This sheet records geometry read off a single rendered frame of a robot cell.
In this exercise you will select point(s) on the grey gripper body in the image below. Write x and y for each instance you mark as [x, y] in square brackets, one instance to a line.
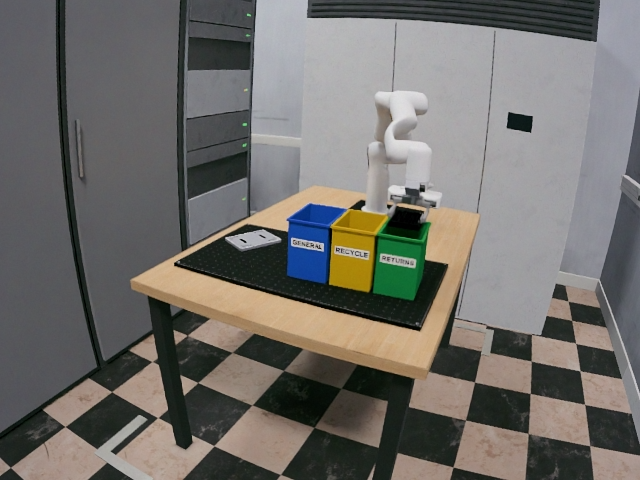
[430, 196]

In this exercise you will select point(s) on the blue bin with label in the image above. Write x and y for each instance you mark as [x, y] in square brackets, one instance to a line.
[309, 241]

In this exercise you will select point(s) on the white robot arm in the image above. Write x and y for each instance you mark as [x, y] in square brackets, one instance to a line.
[403, 106]

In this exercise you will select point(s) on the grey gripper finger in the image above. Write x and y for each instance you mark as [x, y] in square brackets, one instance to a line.
[403, 199]
[423, 203]

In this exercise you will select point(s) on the green open-top bin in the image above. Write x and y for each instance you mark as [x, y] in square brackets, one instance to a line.
[400, 260]

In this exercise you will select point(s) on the yellow open-top bin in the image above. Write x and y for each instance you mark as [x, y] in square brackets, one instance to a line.
[354, 249]

